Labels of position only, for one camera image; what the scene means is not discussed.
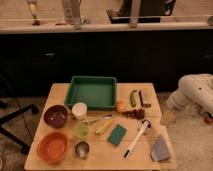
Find metal spoon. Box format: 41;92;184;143
83;115;112;126

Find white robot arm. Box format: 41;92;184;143
167;74;213;117

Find white cup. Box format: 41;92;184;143
72;103;87;120

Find dark purple bowl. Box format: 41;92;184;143
44;105;68;128

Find dark grapes toy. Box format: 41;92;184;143
122;109;145;120

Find green plastic tray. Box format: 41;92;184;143
64;76;117;110

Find small metal cup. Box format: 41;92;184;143
75;141;90;159

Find black chair base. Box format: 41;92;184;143
0;104;39;154

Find green translucent cup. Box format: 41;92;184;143
74;123;89;140

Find orange red bowl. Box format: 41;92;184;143
36;132;69;163

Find yellow corn toy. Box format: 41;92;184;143
95;119;113;135

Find green sponge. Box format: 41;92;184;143
107;124;126;146

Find white dish brush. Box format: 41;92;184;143
123;120;151;158

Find grey folded cloth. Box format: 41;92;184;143
150;135;170;162

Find orange fruit toy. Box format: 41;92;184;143
115;101;126;113

